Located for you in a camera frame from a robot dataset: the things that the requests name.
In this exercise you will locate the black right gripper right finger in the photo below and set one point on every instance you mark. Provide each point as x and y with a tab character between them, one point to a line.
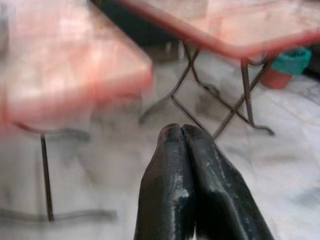
220	200

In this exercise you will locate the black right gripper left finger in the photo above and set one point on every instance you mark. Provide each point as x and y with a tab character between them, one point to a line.
165	190

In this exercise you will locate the orange bin with teal liner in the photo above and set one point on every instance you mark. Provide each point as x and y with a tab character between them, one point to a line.
287	65

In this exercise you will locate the marble top folding table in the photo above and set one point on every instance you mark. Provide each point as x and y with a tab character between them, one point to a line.
62	62
250	25

